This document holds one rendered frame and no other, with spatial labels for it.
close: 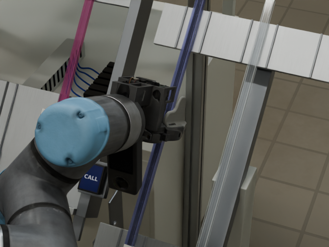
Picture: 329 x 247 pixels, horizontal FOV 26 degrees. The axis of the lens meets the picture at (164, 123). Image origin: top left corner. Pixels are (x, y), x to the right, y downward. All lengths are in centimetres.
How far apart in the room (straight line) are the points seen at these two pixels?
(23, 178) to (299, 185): 166
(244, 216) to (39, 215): 49
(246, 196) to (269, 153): 136
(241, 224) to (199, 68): 52
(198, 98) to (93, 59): 33
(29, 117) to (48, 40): 64
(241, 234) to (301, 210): 112
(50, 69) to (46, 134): 94
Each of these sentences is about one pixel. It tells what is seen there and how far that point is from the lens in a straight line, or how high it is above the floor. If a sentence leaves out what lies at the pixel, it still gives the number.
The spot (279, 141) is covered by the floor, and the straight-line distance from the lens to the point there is 259.
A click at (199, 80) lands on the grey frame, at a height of 69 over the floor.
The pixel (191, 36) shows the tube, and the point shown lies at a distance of 114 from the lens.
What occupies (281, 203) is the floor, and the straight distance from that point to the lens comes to 235.
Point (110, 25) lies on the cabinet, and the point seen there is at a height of 62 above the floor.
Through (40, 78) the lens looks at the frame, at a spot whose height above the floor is 67.
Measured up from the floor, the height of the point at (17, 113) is 82.
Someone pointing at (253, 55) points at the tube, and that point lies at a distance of 111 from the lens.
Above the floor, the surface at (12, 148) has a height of 77.
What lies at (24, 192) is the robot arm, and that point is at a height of 105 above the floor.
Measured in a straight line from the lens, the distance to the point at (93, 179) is 122.
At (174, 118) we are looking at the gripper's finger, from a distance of 106.
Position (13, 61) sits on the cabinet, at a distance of 187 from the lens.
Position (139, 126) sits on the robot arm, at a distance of 91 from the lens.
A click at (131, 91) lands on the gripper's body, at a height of 107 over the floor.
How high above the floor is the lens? 160
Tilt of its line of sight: 37 degrees down
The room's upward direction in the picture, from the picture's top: straight up
